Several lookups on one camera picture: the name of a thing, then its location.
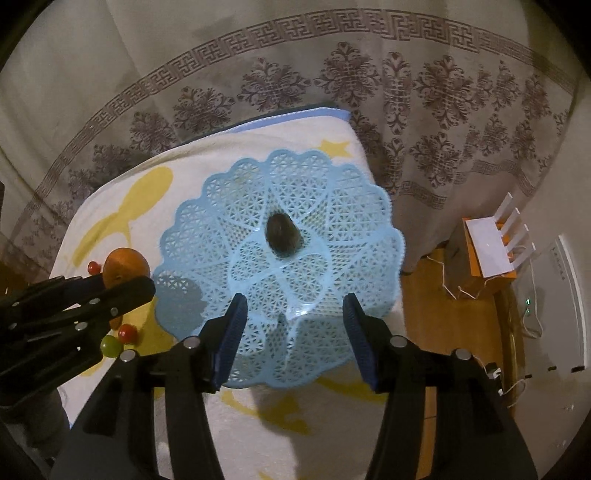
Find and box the small red cherry tomato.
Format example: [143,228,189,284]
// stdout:
[87,261,102,276]

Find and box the orange tomato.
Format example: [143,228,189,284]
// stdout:
[102,247,150,289]

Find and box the green cherry tomato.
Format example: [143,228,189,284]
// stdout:
[100,335,123,358]

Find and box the white appliance panel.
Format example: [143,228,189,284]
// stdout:
[513,235,590,477]

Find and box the white yellow patterned towel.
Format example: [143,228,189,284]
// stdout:
[53,107,405,479]

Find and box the orange box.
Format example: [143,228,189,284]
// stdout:
[462,216,517,297]

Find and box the white wifi router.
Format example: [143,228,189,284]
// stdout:
[465,192,536,279]

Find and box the dark avocado in basket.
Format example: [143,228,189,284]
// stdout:
[264,211,304,258]

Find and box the blue plastic lattice basket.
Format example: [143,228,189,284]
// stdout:
[153,150,405,388]

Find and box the beige patterned bed sheet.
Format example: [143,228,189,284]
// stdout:
[1,1,584,280]

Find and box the white cable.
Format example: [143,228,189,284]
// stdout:
[424,254,491,301]

